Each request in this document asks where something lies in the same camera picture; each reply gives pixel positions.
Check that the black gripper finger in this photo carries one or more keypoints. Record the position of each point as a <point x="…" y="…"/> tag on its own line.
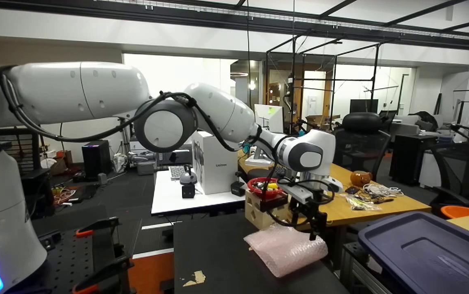
<point x="315" y="220"/>
<point x="301" y="220"/>

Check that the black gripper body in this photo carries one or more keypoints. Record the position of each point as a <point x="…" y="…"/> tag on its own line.
<point x="309" y="194"/>

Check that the bubble wrap plastic sheet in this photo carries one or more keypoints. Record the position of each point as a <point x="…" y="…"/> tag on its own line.
<point x="284" y="251"/>

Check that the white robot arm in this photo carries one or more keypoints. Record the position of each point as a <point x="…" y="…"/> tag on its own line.
<point x="39" y="94"/>

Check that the red bowl with items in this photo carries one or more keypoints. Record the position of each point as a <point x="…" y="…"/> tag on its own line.
<point x="265" y="189"/>

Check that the wooden desk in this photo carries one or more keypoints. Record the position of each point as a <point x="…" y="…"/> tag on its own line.
<point x="345" y="210"/>

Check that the wooden shape sorter box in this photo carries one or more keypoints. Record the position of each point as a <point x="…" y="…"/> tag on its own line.
<point x="260" y="220"/>

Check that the orange ball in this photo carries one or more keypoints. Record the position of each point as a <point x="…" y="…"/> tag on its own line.
<point x="359" y="179"/>

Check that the black office chair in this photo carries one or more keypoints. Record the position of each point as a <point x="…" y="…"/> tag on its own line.
<point x="361" y="143"/>

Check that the white box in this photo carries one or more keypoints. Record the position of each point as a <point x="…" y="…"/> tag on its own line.
<point x="212" y="164"/>

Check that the dark blue storage bin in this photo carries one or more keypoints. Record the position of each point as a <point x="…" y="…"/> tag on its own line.
<point x="425" y="254"/>

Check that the torn tape scrap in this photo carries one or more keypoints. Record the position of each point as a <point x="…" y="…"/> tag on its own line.
<point x="198" y="279"/>

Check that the orange bowl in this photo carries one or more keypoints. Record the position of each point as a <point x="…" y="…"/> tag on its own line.
<point x="453" y="212"/>

